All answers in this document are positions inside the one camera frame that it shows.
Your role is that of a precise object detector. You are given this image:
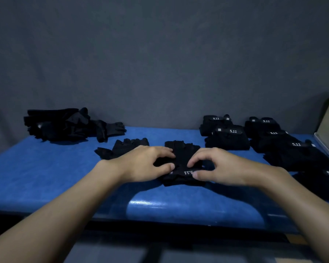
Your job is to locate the person's left hand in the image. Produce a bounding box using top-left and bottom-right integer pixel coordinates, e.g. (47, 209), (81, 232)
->
(109, 145), (177, 184)

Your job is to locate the person's right hand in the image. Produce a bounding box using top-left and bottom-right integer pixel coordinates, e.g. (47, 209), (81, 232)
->
(187, 147), (264, 187)

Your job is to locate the pile of black gloves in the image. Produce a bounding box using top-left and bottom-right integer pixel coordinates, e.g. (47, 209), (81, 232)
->
(24, 107), (126, 143)

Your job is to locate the person's left forearm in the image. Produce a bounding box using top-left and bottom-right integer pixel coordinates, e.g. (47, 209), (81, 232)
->
(0, 160), (124, 263)

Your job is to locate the person's right forearm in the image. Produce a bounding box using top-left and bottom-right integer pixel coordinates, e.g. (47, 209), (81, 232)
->
(255, 167), (329, 263)

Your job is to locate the blue padded bench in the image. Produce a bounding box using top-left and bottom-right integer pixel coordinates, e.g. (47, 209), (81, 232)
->
(0, 126), (329, 234)

